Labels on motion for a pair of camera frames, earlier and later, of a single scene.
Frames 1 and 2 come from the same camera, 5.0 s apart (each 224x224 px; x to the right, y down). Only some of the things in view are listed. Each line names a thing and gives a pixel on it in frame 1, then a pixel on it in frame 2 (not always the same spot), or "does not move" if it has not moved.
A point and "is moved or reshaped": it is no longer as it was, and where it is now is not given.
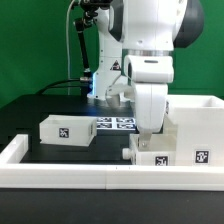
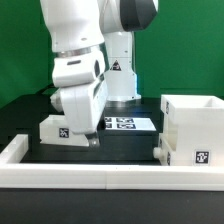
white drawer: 71,130 does not move
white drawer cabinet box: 197,120 does not move
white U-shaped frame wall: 14,174 does not move
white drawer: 161,150 is moved or reshaped
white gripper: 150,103 to 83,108
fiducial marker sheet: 115,123 does not move
